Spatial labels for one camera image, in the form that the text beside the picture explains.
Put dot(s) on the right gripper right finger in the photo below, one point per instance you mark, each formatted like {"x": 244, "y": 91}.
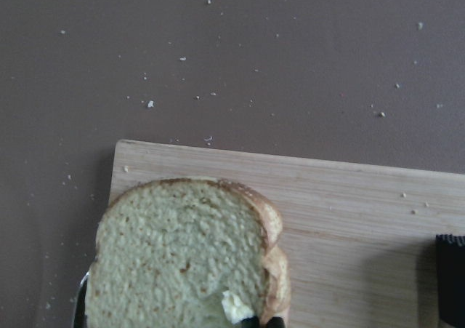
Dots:
{"x": 276, "y": 322}

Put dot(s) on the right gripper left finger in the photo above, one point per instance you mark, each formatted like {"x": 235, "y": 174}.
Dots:
{"x": 252, "y": 322}

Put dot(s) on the bread slice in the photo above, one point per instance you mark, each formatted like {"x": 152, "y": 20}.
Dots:
{"x": 188, "y": 252}

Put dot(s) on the wooden cutting board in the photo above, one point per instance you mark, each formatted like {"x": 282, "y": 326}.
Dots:
{"x": 359, "y": 238}

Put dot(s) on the steel muddler black cap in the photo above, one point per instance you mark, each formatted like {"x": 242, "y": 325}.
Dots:
{"x": 450, "y": 279}

